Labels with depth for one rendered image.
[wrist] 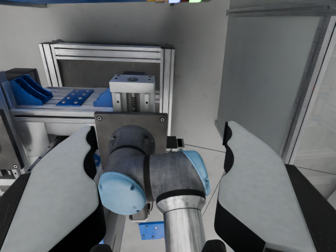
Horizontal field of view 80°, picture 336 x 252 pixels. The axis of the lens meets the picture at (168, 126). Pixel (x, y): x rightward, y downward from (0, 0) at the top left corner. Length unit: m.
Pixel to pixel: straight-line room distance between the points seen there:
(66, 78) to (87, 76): 0.15
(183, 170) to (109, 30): 1.32
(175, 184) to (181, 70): 1.28
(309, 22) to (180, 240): 0.71
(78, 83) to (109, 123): 0.93
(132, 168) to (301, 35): 0.67
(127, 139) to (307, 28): 0.65
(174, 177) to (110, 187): 0.14
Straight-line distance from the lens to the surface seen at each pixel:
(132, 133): 0.60
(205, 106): 1.77
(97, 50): 1.44
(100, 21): 1.65
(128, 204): 0.51
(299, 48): 0.83
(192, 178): 0.47
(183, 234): 0.45
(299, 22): 0.86
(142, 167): 0.49
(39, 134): 0.87
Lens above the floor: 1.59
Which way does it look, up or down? 61 degrees down
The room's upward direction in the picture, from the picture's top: 177 degrees clockwise
